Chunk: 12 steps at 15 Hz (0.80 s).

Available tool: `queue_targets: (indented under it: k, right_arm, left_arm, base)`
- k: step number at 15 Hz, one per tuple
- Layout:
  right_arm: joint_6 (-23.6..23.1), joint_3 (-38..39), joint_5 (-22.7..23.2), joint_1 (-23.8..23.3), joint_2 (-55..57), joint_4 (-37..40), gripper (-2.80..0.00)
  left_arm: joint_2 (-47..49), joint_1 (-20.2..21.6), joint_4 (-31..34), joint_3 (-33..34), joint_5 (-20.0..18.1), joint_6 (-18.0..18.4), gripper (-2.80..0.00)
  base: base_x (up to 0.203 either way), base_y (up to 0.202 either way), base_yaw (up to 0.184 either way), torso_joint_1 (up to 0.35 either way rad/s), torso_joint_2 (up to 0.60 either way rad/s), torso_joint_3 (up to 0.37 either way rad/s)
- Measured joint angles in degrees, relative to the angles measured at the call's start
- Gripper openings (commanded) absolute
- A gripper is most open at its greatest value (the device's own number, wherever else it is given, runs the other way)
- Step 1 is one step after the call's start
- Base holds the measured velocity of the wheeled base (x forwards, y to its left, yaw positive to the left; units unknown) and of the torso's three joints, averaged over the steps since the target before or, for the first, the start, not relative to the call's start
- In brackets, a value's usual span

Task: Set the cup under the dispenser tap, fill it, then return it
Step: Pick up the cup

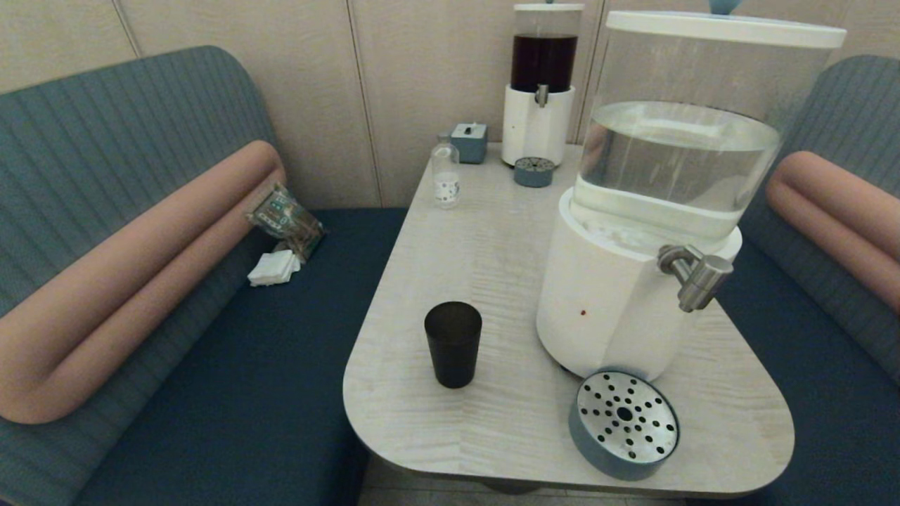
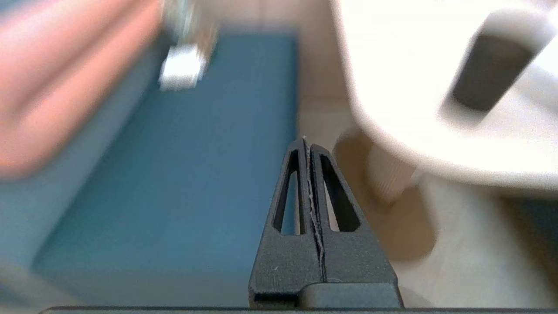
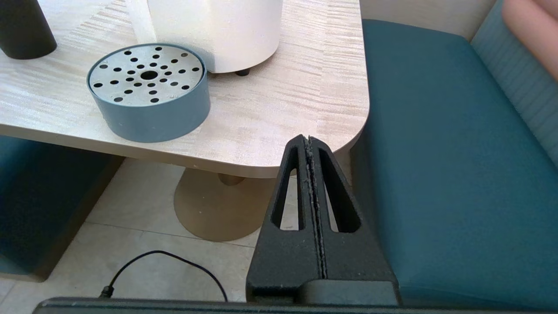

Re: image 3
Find tan table pedestal base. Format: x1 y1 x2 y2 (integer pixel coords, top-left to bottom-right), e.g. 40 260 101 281
174 168 279 242

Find short pink bolster cushion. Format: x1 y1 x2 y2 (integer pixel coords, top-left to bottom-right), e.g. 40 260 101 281
501 0 558 82

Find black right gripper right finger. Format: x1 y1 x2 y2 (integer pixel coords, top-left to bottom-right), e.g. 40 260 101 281
309 137 395 280

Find black tapered cup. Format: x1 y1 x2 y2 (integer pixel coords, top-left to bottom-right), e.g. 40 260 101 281
0 0 58 60

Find teal bench beside water dispenser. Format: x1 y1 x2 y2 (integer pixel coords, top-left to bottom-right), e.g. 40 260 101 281
351 0 558 311

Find teal bench with snack packet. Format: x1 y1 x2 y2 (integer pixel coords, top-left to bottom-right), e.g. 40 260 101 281
0 135 125 282

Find large white water dispenser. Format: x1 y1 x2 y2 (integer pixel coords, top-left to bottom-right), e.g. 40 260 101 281
126 0 284 77

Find black cable on floor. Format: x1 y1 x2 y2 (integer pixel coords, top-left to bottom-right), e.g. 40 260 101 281
99 250 228 302

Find large blue-grey perforated drip tray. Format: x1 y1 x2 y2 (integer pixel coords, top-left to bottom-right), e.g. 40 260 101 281
86 43 211 143

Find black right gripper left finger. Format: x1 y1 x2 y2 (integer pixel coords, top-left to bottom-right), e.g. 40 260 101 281
246 134 326 303

